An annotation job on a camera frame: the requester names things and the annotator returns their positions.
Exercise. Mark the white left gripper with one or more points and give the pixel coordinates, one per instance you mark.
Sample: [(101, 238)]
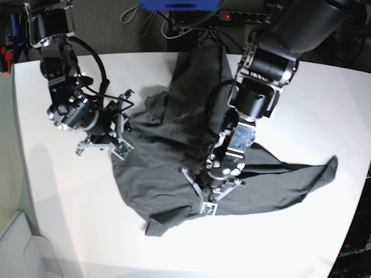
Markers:
[(207, 188)]

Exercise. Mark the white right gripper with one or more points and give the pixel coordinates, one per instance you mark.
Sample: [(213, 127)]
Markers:
[(107, 128)]

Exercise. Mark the dark grey t-shirt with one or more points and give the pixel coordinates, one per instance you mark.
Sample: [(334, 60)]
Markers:
[(171, 133)]

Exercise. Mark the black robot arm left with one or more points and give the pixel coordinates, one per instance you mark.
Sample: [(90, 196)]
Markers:
[(269, 63)]

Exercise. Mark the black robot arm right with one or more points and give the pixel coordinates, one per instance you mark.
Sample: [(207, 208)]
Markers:
[(75, 105)]

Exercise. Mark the blue box at top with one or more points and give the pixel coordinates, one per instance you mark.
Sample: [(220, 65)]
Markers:
[(180, 5)]

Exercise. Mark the red and black clamp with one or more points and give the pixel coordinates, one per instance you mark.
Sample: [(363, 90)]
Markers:
[(6, 58)]

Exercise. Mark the black power strip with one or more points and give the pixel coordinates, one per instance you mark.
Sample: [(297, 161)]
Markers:
[(241, 17)]

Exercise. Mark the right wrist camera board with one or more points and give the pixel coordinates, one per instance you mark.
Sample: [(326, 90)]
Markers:
[(122, 150)]

